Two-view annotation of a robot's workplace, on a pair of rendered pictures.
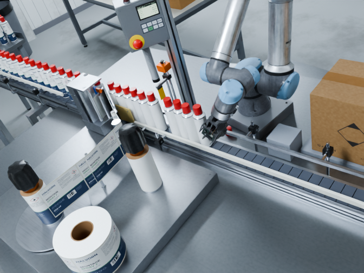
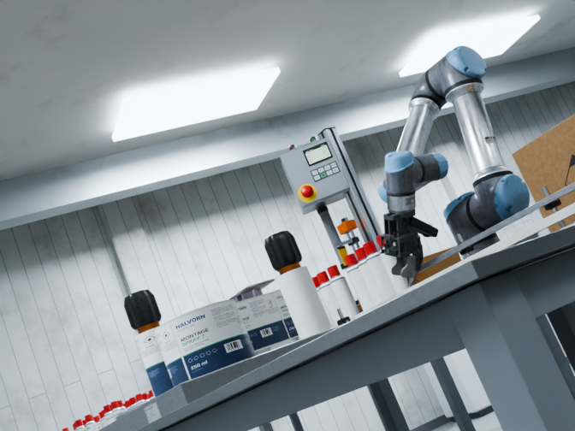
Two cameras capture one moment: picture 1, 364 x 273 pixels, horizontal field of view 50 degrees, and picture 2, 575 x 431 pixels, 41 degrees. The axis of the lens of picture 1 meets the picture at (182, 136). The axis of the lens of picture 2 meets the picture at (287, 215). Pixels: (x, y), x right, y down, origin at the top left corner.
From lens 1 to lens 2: 1.50 m
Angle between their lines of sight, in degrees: 52
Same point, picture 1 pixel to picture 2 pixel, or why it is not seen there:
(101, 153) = (252, 314)
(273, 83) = (485, 192)
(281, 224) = not seen: hidden behind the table
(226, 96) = (389, 161)
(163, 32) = (340, 180)
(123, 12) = (289, 158)
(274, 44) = (471, 143)
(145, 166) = (299, 285)
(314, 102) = (522, 162)
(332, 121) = (552, 174)
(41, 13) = not seen: outside the picture
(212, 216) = not seen: hidden behind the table
